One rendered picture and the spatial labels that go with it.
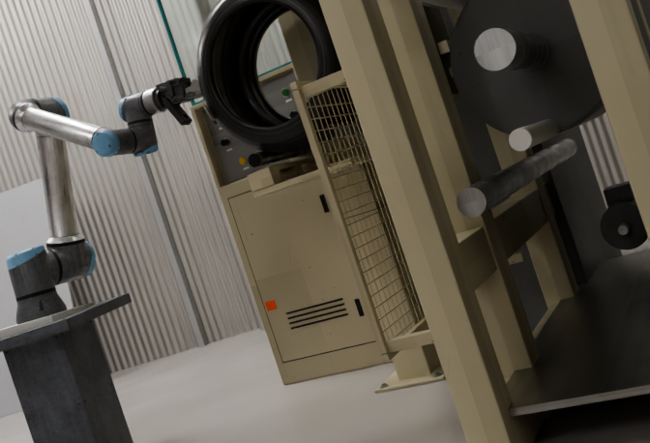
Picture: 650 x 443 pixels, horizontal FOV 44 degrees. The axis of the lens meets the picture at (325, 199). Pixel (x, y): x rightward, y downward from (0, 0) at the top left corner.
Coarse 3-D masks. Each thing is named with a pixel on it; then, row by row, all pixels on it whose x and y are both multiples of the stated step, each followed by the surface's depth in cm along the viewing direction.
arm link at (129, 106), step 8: (128, 96) 285; (136, 96) 282; (120, 104) 284; (128, 104) 283; (136, 104) 281; (120, 112) 285; (128, 112) 283; (136, 112) 282; (144, 112) 282; (128, 120) 284
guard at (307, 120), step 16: (304, 112) 189; (336, 128) 203; (320, 160) 189; (352, 160) 205; (320, 176) 190; (336, 176) 195; (336, 192) 191; (336, 208) 189; (352, 256) 190; (368, 256) 197; (368, 288) 191; (368, 304) 190; (400, 304) 206; (384, 336) 191; (384, 352) 190
